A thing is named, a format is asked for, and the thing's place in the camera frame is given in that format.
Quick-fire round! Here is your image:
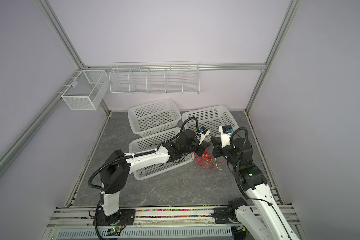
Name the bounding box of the red cable with clip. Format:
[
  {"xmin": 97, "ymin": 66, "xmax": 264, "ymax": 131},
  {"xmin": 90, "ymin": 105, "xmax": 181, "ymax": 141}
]
[{"xmin": 190, "ymin": 149, "xmax": 217, "ymax": 170}]

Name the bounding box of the black cable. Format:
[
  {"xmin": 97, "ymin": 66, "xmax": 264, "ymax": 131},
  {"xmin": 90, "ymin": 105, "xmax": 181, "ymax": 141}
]
[{"xmin": 139, "ymin": 140, "xmax": 188, "ymax": 178}]

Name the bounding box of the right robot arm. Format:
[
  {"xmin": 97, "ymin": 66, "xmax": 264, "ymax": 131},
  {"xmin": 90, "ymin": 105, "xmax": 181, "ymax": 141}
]
[{"xmin": 211, "ymin": 125, "xmax": 299, "ymax": 240}]

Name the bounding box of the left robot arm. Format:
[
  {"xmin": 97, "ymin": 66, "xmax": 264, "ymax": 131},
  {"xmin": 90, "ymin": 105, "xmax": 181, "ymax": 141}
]
[{"xmin": 88, "ymin": 117, "xmax": 210, "ymax": 226}]

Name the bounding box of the white basket back right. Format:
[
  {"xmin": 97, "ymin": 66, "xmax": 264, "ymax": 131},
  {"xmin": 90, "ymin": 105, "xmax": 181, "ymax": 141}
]
[{"xmin": 182, "ymin": 106, "xmax": 239, "ymax": 142}]

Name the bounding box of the white basket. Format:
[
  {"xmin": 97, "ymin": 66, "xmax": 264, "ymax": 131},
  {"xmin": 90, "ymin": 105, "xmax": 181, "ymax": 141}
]
[
  {"xmin": 128, "ymin": 98, "xmax": 181, "ymax": 137},
  {"xmin": 129, "ymin": 128, "xmax": 192, "ymax": 181},
  {"xmin": 182, "ymin": 106, "xmax": 239, "ymax": 142}
]

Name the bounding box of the white basket front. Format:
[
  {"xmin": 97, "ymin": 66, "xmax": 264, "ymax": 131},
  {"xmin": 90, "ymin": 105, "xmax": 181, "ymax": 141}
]
[{"xmin": 129, "ymin": 128, "xmax": 192, "ymax": 181}]

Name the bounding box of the white basket back left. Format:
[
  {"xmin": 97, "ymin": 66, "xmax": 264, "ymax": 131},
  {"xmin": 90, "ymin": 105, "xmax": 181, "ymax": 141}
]
[{"xmin": 128, "ymin": 98, "xmax": 181, "ymax": 137}]

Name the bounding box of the green circuit board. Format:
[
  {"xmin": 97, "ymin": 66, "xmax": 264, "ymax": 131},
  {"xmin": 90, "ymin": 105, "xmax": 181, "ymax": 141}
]
[{"xmin": 107, "ymin": 228, "xmax": 122, "ymax": 237}]

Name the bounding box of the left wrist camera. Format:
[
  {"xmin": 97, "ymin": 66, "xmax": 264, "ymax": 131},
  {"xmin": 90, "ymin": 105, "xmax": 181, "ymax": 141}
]
[{"xmin": 199, "ymin": 126, "xmax": 210, "ymax": 146}]

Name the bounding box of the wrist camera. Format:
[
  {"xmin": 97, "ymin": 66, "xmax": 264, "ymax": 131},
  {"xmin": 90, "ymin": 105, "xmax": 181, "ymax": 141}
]
[
  {"xmin": 219, "ymin": 125, "xmax": 233, "ymax": 148},
  {"xmin": 199, "ymin": 126, "xmax": 210, "ymax": 146}
]

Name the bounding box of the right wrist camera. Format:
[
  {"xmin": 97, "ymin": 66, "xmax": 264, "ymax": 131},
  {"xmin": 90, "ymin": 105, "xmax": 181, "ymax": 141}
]
[{"xmin": 219, "ymin": 125, "xmax": 233, "ymax": 148}]

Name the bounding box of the wire mesh wall shelf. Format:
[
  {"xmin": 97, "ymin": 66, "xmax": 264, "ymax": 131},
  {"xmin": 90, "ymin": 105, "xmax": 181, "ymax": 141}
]
[{"xmin": 109, "ymin": 62, "xmax": 200, "ymax": 94}]

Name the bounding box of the white mesh wall box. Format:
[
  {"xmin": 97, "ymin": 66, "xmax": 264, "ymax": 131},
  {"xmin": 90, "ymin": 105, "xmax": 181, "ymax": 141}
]
[{"xmin": 62, "ymin": 70, "xmax": 110, "ymax": 111}]

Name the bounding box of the white vented cable duct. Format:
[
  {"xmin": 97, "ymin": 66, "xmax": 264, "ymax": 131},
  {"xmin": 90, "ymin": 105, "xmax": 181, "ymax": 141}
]
[{"xmin": 54, "ymin": 226, "xmax": 233, "ymax": 240}]

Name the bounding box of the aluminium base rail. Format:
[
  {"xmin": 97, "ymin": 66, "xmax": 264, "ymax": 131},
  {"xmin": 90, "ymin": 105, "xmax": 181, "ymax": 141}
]
[{"xmin": 41, "ymin": 205, "xmax": 304, "ymax": 240}]

